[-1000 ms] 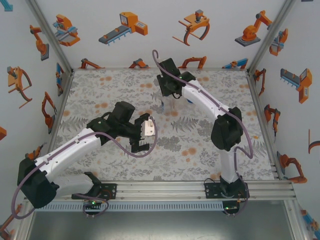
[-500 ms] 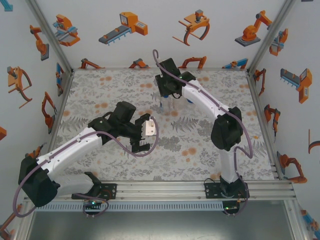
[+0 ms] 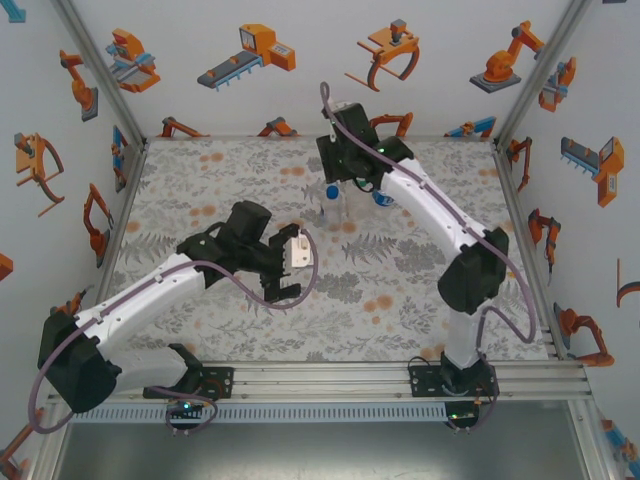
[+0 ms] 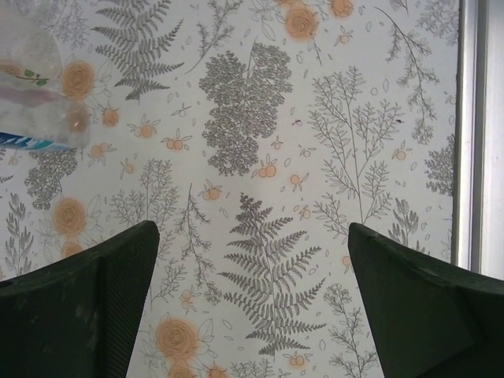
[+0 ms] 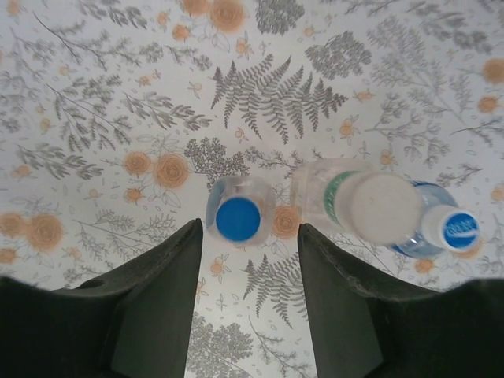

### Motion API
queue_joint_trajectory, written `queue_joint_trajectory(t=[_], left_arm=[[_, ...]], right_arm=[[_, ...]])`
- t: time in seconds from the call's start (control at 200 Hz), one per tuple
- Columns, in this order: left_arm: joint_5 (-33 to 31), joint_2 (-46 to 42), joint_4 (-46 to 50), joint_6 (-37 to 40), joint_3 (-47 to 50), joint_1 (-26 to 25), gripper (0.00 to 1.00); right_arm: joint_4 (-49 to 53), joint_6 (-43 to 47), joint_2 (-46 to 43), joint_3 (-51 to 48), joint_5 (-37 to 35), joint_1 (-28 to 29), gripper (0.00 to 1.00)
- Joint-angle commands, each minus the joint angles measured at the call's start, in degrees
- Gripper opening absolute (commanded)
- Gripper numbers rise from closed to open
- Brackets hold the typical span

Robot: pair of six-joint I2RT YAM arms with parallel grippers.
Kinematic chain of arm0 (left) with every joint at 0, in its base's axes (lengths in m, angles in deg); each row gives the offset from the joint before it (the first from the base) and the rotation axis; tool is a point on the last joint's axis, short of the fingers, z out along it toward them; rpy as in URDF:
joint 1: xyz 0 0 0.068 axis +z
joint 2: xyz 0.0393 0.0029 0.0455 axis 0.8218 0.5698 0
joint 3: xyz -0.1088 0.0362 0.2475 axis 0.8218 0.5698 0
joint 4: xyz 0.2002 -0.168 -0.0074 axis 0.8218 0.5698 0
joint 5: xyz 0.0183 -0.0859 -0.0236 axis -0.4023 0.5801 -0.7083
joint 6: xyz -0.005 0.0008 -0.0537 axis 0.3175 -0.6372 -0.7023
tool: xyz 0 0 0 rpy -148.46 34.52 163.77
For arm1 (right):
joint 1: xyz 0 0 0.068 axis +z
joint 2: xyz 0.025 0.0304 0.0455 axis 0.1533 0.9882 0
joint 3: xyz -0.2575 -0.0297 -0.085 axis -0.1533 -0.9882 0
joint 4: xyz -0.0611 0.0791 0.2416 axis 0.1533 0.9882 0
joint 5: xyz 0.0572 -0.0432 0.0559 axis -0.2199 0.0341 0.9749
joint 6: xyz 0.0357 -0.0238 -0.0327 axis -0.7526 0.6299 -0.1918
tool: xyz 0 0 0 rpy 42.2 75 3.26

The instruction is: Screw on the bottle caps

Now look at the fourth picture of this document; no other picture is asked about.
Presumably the floral fern print tablecloth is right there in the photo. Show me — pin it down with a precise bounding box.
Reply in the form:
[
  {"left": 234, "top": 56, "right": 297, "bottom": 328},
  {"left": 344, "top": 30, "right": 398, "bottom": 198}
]
[{"left": 0, "top": 0, "right": 461, "bottom": 378}]

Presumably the clear bottle blue white label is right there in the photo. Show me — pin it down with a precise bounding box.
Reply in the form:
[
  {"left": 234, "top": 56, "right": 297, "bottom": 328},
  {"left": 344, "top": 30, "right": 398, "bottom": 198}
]
[{"left": 0, "top": 132, "right": 78, "bottom": 153}]

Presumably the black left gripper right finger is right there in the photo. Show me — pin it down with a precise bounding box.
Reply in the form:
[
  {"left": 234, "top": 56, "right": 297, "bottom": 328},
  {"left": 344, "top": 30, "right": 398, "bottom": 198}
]
[{"left": 348, "top": 222, "right": 504, "bottom": 378}]

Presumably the grooved aluminium mounting rail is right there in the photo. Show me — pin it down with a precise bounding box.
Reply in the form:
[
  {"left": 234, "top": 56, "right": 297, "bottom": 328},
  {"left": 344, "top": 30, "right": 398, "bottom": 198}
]
[{"left": 452, "top": 0, "right": 504, "bottom": 283}]

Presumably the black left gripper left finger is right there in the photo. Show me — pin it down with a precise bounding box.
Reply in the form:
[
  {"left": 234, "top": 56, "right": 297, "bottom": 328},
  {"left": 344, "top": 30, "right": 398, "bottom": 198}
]
[{"left": 0, "top": 219, "right": 161, "bottom": 378}]

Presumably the clear bottle green leaf label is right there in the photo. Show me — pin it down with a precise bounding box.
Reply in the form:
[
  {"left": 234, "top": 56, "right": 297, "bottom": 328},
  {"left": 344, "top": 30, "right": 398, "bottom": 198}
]
[{"left": 0, "top": 29, "right": 92, "bottom": 149}]

